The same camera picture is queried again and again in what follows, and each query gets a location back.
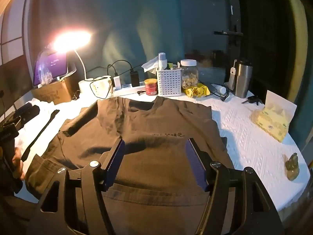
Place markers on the white charger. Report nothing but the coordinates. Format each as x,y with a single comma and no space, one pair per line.
117,82

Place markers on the brown t-shirt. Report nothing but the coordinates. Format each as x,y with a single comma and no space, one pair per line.
146,117

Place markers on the steel tumbler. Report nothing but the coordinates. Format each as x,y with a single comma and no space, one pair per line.
242,80

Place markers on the dark door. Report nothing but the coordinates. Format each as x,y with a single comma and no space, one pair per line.
207,17

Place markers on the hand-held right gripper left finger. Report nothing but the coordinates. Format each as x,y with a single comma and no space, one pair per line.
115,166

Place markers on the white perforated basket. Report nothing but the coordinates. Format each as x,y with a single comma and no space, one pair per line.
168,83

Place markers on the small white bottle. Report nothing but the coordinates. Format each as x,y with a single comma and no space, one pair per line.
221,89

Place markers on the yellow curtain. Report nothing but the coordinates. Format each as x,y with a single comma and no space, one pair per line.
297,41

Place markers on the black charger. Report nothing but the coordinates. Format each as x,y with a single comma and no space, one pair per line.
134,78

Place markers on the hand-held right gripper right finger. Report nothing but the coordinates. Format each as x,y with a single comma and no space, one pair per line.
195,164

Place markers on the keys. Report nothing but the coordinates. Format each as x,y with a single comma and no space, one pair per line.
251,99

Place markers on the red can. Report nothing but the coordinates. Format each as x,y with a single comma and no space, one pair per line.
151,88

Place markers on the beige table skirt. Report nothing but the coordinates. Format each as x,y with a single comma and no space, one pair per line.
293,208

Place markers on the white desk lamp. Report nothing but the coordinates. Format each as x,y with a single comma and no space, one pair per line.
85,85

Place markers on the clear jar with white lid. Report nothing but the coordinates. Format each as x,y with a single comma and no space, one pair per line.
189,78

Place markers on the green stone figurine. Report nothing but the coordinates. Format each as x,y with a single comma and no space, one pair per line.
292,169

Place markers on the wide teal curtain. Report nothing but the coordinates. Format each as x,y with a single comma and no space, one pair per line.
122,17

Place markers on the person's left hand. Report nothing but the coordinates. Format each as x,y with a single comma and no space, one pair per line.
17,161

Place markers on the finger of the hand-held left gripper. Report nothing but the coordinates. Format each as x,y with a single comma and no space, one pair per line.
29,113

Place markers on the white mug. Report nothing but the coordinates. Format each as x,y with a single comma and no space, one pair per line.
101,88

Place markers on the yellow snack packet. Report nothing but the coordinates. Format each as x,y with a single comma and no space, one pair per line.
195,91

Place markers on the yellow tissue box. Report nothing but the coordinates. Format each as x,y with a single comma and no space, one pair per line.
273,124

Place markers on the white power strip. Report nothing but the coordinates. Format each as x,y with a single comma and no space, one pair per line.
127,89

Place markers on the cardboard box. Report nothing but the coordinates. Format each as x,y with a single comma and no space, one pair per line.
56,90

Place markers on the white tissue paper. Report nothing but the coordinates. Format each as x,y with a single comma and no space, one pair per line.
150,66

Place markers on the white tag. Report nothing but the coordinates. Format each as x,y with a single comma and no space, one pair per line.
232,72

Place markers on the white textured tablecloth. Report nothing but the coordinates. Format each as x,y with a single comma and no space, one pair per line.
244,139

